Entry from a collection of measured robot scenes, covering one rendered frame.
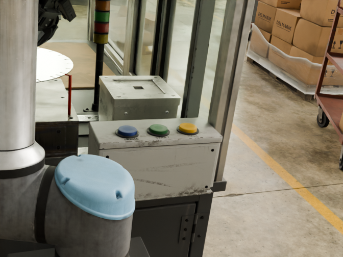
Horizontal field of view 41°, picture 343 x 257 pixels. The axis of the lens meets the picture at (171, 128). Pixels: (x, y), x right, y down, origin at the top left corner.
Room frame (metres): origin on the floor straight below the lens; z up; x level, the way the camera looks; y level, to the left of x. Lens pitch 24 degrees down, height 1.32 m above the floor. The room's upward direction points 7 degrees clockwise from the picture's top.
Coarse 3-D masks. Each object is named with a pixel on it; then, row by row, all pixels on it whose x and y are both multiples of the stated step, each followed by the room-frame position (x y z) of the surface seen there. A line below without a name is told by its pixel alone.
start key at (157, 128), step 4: (156, 124) 0.94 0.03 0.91; (160, 124) 0.94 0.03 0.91; (152, 128) 0.91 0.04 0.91; (156, 128) 0.92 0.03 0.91; (160, 128) 0.92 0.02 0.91; (164, 128) 0.92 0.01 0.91; (152, 132) 0.91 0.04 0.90; (156, 132) 0.91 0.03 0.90; (160, 132) 0.91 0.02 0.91; (164, 132) 0.91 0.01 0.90
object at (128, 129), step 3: (120, 126) 0.90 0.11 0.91; (123, 126) 0.91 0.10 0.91; (126, 126) 0.91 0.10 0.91; (129, 126) 0.91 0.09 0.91; (132, 126) 0.91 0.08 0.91; (120, 129) 0.89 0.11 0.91; (123, 129) 0.89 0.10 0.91; (126, 129) 0.89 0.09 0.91; (129, 129) 0.90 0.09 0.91; (132, 129) 0.90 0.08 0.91; (135, 129) 0.90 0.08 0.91; (120, 132) 0.88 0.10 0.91; (123, 132) 0.88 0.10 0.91; (126, 132) 0.88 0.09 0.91; (129, 132) 0.88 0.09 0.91; (132, 132) 0.88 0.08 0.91; (135, 132) 0.89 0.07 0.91; (123, 135) 0.88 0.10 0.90; (126, 135) 0.88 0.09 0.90; (129, 135) 0.88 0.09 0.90; (132, 135) 0.88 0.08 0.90
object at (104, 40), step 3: (93, 33) 1.34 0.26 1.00; (96, 33) 1.33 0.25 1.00; (99, 33) 1.34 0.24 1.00; (108, 33) 1.35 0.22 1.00; (93, 36) 1.34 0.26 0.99; (96, 36) 1.33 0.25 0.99; (99, 36) 1.33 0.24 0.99; (102, 36) 1.33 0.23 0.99; (105, 36) 1.34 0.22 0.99; (93, 39) 1.34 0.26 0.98; (96, 39) 1.33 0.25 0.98; (99, 39) 1.33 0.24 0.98; (102, 39) 1.33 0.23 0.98; (105, 39) 1.34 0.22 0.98; (93, 42) 1.34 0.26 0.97; (96, 42) 1.33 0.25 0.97; (99, 42) 1.33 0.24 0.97; (102, 42) 1.33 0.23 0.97; (105, 42) 1.34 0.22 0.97
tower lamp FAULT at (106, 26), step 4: (96, 24) 1.33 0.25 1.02; (100, 24) 1.33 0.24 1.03; (104, 24) 1.34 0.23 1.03; (108, 24) 1.35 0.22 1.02; (96, 28) 1.33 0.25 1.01; (100, 28) 1.33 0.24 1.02; (104, 28) 1.34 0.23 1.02; (108, 28) 1.35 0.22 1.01; (96, 32) 1.33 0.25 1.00; (100, 32) 1.33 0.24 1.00; (104, 32) 1.34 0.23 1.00; (108, 32) 1.35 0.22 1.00
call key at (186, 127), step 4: (180, 124) 0.96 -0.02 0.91; (184, 124) 0.96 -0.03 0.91; (188, 124) 0.96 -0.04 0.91; (192, 124) 0.96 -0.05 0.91; (180, 128) 0.94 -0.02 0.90; (184, 128) 0.94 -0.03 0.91; (188, 128) 0.94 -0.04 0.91; (192, 128) 0.94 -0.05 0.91; (196, 128) 0.94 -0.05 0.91; (188, 132) 0.93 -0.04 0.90; (192, 132) 0.94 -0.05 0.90
